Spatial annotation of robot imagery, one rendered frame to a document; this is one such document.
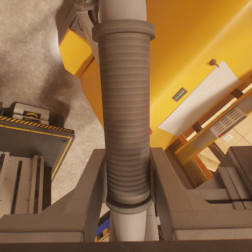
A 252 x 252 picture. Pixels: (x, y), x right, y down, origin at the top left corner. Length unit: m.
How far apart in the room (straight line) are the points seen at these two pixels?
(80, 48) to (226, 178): 1.02
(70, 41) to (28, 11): 0.41
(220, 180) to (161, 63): 0.58
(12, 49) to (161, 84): 1.12
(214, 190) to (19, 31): 1.43
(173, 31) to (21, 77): 1.20
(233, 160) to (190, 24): 0.60
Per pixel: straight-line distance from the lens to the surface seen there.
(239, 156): 0.25
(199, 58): 0.73
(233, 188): 0.23
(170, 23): 0.81
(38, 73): 1.58
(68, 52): 1.15
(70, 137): 1.56
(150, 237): 0.18
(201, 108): 0.90
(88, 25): 0.81
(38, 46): 1.50
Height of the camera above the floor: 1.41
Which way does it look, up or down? 44 degrees down
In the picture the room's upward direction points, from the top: 157 degrees clockwise
